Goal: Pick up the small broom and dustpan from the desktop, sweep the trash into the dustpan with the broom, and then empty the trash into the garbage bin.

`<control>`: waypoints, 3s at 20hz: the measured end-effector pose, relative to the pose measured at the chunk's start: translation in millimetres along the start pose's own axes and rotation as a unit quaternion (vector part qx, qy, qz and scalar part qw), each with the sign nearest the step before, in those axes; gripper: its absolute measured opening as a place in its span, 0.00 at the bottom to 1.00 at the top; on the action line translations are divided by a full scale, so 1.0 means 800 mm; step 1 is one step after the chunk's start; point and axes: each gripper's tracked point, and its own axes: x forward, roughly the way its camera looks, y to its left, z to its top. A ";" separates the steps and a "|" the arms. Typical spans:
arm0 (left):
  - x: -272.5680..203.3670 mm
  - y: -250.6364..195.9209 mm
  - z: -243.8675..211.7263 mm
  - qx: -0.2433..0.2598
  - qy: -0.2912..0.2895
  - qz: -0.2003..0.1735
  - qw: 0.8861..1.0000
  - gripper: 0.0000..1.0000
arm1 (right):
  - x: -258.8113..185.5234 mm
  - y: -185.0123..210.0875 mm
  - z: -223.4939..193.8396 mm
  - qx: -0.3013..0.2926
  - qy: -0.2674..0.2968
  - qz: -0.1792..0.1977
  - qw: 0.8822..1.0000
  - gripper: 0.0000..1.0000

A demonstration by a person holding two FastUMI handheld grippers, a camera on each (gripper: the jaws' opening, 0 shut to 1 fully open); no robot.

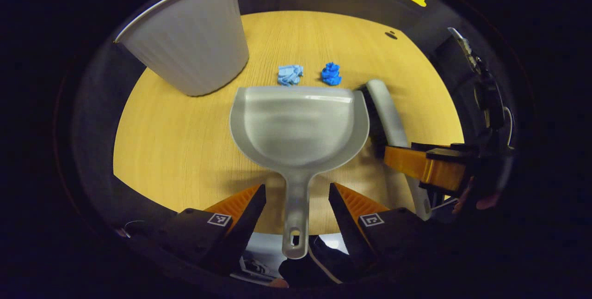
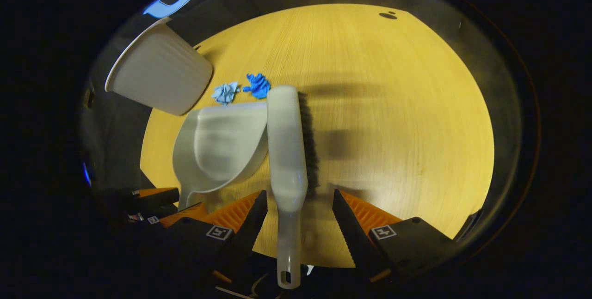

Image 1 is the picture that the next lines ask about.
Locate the metal bracket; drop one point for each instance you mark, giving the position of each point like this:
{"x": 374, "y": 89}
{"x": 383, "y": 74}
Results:
{"x": 465, "y": 47}

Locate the white garbage bin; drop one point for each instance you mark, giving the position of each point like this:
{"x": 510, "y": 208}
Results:
{"x": 194, "y": 40}

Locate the small white broom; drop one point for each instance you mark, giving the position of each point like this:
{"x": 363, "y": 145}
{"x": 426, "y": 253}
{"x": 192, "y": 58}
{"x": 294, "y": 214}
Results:
{"x": 386, "y": 114}

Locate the light blue paper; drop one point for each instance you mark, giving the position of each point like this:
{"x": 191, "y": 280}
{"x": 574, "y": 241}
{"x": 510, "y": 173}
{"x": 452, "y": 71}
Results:
{"x": 290, "y": 75}

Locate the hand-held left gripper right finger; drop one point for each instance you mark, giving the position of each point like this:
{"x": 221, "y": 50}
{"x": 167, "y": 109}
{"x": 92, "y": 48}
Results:
{"x": 347, "y": 229}

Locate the white dustpan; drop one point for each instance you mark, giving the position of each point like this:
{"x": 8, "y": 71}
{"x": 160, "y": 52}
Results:
{"x": 296, "y": 128}

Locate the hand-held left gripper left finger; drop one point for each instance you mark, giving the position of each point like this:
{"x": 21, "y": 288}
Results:
{"x": 245, "y": 229}

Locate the wooden desktop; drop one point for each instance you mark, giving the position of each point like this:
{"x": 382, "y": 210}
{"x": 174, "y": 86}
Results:
{"x": 175, "y": 151}

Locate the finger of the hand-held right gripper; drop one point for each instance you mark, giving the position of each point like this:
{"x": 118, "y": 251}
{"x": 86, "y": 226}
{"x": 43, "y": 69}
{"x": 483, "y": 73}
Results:
{"x": 444, "y": 153}

